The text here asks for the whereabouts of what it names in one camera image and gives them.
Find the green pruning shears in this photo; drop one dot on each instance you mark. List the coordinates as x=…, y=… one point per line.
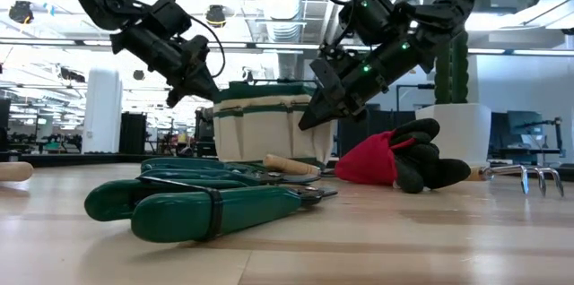
x=188, y=166

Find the black cabinet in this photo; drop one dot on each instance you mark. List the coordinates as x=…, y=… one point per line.
x=133, y=132

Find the black partition panel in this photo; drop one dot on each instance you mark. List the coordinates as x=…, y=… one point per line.
x=376, y=117

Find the black pruning shears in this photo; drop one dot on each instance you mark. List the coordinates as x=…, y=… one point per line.
x=202, y=215

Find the white room column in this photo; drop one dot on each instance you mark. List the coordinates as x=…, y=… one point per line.
x=102, y=110

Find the white plant pot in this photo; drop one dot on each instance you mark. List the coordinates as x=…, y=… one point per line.
x=457, y=132

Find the beige green canvas garden bag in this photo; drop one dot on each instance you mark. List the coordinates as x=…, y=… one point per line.
x=269, y=132

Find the red black gardening glove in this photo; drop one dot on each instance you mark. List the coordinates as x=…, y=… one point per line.
x=367, y=159

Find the desk monitor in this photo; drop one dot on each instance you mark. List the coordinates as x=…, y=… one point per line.
x=524, y=123

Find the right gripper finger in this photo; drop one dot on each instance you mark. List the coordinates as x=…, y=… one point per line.
x=336, y=114
x=325, y=108

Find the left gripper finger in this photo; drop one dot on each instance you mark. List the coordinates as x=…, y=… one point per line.
x=208, y=79
x=199, y=92

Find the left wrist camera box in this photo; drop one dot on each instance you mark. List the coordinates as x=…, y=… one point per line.
x=168, y=16

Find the dark monitor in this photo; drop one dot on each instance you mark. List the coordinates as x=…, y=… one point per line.
x=204, y=128

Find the green cactus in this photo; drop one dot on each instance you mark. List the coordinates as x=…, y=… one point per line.
x=461, y=79

